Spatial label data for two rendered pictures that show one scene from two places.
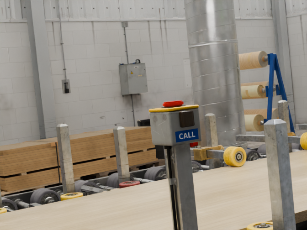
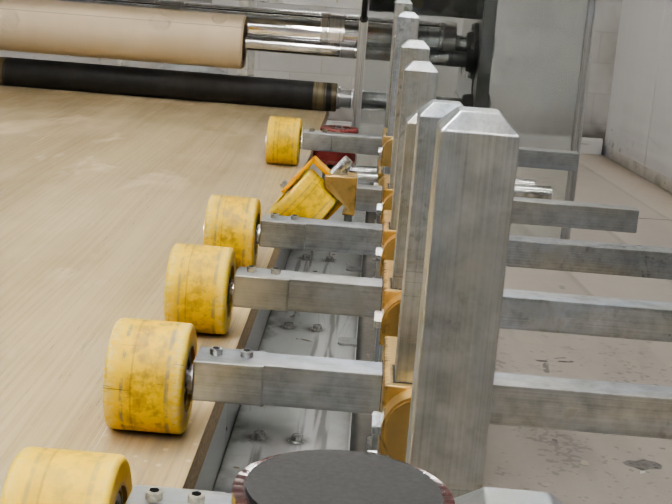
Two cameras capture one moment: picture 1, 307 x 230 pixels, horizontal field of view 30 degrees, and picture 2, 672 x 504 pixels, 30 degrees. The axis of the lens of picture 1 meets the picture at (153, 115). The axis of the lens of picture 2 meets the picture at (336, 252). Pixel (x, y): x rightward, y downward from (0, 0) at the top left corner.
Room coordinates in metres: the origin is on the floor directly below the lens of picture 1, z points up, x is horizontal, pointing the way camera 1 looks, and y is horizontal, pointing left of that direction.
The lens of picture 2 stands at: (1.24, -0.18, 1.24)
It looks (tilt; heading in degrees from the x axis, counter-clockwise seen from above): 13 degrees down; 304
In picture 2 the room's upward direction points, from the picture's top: 4 degrees clockwise
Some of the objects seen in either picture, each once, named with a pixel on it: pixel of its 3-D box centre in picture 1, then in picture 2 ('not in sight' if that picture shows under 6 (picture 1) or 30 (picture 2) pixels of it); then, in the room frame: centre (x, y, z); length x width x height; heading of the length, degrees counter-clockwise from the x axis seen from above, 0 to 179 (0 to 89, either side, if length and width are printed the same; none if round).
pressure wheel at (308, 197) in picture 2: not in sight; (304, 203); (2.16, -1.49, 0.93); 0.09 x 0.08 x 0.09; 33
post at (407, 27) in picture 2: not in sight; (396, 158); (2.31, -1.94, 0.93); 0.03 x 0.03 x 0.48; 33
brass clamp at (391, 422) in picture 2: not in sight; (416, 399); (1.65, -0.91, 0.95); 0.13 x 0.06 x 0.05; 123
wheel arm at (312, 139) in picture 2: not in sight; (429, 148); (2.28, -2.01, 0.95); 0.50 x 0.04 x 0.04; 33
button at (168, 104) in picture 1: (173, 105); not in sight; (1.09, -0.04, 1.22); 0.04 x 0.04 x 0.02
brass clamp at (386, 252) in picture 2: not in sight; (404, 245); (1.91, -1.33, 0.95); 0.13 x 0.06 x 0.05; 123
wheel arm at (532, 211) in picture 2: not in sight; (494, 208); (1.95, -1.62, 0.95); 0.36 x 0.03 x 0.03; 33
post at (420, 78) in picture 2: not in sight; (401, 284); (1.90, -1.31, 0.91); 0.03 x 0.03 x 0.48; 33
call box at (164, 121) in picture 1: (175, 126); not in sight; (1.09, -0.04, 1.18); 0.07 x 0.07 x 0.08; 33
